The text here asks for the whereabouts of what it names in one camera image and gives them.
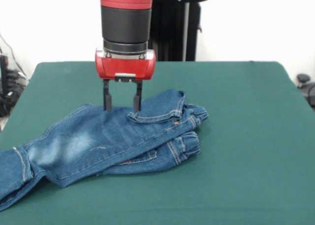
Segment dark green table cloth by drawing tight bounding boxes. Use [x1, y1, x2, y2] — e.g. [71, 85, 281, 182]
[0, 61, 315, 225]

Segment grey chair base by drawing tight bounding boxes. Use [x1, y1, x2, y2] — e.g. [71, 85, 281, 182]
[296, 73, 315, 107]
[6, 69, 28, 88]

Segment black upright frame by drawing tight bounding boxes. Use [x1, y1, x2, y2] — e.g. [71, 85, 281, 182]
[0, 54, 8, 116]

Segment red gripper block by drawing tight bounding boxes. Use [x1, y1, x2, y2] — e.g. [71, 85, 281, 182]
[94, 47, 157, 112]

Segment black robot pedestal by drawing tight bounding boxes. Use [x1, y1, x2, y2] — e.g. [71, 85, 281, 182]
[147, 0, 214, 62]

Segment blue denim jeans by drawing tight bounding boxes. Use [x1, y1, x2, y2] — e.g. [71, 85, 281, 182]
[0, 89, 209, 212]

